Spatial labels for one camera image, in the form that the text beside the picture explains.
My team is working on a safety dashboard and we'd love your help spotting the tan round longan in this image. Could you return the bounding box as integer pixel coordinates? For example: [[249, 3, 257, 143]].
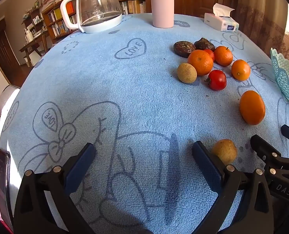
[[177, 63, 198, 83], [212, 139, 238, 165]]

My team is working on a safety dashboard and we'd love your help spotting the dark brown water chestnut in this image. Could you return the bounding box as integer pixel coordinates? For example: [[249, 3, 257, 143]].
[[173, 41, 196, 58], [194, 37, 215, 52]]

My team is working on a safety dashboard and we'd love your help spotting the patterned beige curtain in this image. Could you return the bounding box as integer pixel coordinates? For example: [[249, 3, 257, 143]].
[[232, 0, 289, 61]]

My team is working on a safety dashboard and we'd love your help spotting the white tissue pack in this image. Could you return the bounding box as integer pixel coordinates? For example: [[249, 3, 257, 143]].
[[204, 3, 240, 32]]

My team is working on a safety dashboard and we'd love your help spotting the teal lattice plastic basket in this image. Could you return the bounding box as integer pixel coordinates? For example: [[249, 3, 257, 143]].
[[270, 48, 289, 108]]

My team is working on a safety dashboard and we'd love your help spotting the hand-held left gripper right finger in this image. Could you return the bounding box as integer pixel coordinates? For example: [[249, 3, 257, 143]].
[[192, 141, 274, 234]]

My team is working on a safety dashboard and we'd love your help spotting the blue printed tablecloth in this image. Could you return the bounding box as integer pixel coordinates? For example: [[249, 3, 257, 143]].
[[0, 13, 289, 234]]

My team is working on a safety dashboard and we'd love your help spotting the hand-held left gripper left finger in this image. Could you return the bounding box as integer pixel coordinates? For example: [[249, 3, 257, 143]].
[[13, 143, 96, 234]]

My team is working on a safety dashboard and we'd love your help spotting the wooden desk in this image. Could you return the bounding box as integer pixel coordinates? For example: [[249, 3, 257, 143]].
[[19, 30, 50, 67]]

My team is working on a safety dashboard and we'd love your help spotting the small wooden shelf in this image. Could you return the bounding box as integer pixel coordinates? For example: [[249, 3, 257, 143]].
[[21, 4, 49, 41]]

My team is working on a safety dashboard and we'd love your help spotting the glass kettle white handle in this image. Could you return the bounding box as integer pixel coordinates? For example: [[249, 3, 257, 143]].
[[60, 0, 123, 34]]

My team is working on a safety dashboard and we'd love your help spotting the pink insulated bottle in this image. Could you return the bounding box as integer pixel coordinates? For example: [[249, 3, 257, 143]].
[[149, 0, 175, 28]]

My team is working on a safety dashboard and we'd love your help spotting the red tomato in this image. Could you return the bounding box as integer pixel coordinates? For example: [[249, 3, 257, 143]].
[[206, 69, 227, 91], [203, 49, 215, 61]]

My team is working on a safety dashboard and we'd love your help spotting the orange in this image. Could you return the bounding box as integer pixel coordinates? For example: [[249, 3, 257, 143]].
[[240, 90, 266, 125], [188, 50, 214, 76], [214, 46, 233, 67], [231, 60, 251, 81]]

